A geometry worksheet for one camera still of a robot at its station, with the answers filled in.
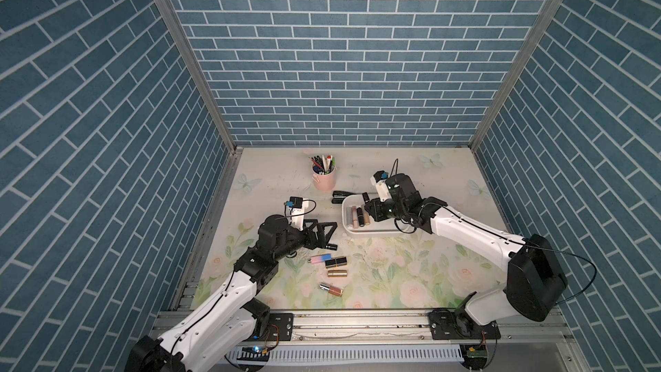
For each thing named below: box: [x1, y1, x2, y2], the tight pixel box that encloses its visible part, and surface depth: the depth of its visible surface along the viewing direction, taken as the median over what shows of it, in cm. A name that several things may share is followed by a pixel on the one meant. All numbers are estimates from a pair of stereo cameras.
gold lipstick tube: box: [327, 269, 348, 278], surface depth 84 cm
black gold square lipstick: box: [324, 256, 347, 269], surface depth 86 cm
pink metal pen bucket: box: [311, 163, 337, 193], surface depth 101 cm
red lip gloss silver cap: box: [319, 283, 344, 298], surface depth 81 cm
